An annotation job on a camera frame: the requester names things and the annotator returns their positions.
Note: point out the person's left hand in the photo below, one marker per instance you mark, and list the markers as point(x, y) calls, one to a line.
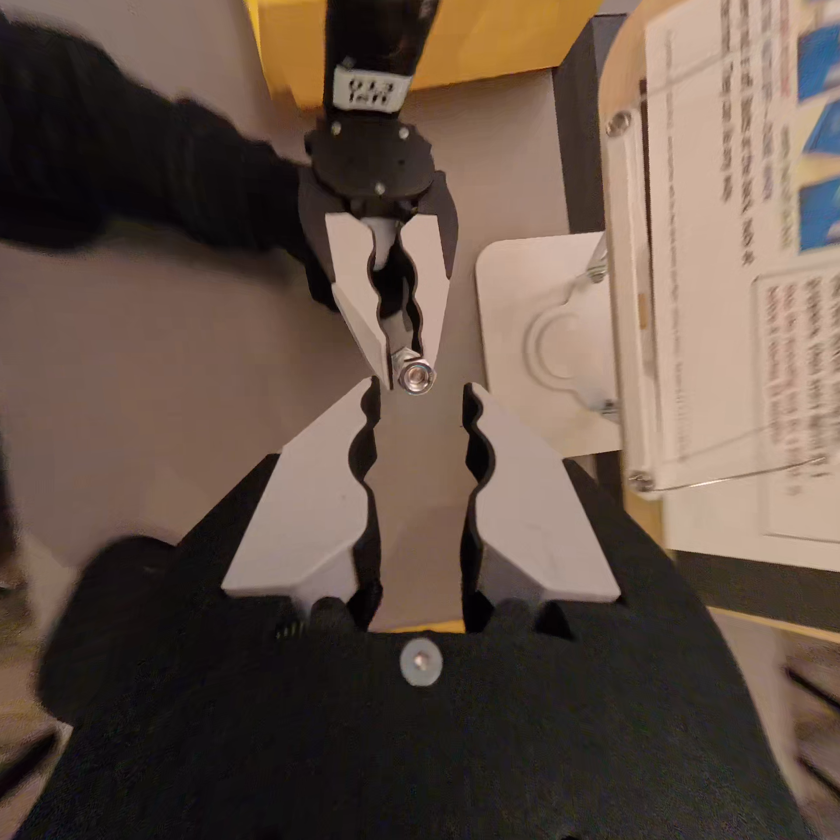
point(243, 184)

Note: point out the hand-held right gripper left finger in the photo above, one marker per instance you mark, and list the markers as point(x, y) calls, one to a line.
point(295, 525)

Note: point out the steel hex nut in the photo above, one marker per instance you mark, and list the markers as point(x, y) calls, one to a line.
point(405, 358)

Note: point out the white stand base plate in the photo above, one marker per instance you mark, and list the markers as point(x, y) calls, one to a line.
point(505, 315)

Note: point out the yellow plastic bin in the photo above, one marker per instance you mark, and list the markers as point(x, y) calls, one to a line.
point(492, 46)

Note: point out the steel hex bolt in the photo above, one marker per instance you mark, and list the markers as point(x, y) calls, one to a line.
point(418, 377)

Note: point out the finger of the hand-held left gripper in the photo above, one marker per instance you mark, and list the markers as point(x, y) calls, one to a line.
point(430, 262)
point(348, 262)

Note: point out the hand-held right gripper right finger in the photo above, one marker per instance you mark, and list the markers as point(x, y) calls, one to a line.
point(544, 525)

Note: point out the wooden stand board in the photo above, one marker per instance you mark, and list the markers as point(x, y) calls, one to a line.
point(617, 65)

